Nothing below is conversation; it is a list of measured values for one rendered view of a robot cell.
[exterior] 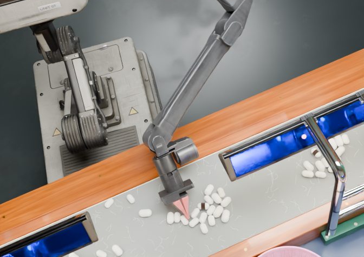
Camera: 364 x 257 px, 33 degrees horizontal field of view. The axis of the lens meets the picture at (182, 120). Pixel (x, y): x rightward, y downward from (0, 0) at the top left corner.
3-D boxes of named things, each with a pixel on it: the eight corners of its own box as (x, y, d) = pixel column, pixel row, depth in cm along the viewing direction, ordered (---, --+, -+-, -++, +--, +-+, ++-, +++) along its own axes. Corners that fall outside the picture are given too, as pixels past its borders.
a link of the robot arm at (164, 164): (148, 155, 176) (153, 158, 170) (169, 145, 177) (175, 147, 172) (157, 176, 177) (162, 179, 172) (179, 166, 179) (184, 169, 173)
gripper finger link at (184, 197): (197, 218, 174) (185, 189, 173) (175, 228, 174) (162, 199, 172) (194, 211, 181) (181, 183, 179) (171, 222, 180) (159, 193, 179)
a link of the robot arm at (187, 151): (142, 134, 176) (150, 139, 168) (177, 118, 179) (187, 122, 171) (158, 171, 179) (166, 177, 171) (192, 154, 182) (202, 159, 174)
